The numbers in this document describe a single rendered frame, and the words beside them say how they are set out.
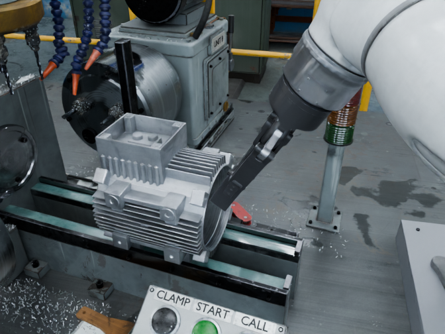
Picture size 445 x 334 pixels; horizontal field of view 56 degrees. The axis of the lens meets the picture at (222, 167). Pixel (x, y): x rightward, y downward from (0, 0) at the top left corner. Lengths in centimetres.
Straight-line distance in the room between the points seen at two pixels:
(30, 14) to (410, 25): 58
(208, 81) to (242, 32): 268
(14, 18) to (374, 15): 54
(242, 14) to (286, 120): 337
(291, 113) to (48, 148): 70
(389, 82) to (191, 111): 87
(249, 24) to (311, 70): 340
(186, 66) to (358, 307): 71
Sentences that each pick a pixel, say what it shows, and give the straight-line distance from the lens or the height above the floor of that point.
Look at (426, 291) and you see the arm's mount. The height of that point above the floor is 86.
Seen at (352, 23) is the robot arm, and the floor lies 138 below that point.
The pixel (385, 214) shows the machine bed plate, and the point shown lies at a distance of 114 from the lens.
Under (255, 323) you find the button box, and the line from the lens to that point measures 49.
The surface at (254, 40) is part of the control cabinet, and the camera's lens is 389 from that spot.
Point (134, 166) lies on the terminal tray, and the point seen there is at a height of 111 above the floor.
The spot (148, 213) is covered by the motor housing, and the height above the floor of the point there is 104.
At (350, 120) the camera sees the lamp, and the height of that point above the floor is 109.
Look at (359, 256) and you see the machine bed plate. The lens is 100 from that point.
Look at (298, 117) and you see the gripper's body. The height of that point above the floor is 126.
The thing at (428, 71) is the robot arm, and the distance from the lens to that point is 35.
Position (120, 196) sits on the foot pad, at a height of 107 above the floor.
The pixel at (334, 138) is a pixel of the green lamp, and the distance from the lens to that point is 92.
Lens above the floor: 147
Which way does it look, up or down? 33 degrees down
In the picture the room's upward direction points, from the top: straight up
